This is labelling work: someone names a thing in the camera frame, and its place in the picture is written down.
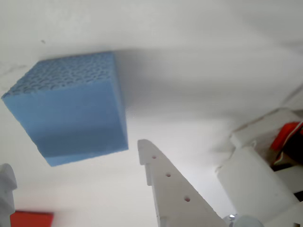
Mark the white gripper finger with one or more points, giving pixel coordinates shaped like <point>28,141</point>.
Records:
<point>175,201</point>
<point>6,189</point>

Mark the blue foam cube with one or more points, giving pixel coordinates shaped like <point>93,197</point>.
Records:
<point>71,113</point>

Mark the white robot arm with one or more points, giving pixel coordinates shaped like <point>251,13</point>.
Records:
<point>248,177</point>

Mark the red foam cube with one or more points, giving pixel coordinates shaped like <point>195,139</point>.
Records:
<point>30,220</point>

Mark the red table clamp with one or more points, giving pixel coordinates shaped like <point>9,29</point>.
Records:
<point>286,134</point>

